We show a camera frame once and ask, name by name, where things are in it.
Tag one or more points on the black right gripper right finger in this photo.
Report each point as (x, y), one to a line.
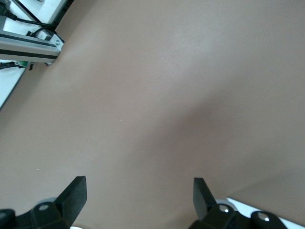
(202, 200)

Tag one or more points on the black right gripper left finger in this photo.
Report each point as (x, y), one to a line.
(71, 198)

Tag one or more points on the aluminium frame profile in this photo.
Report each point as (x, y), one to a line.
(28, 47)

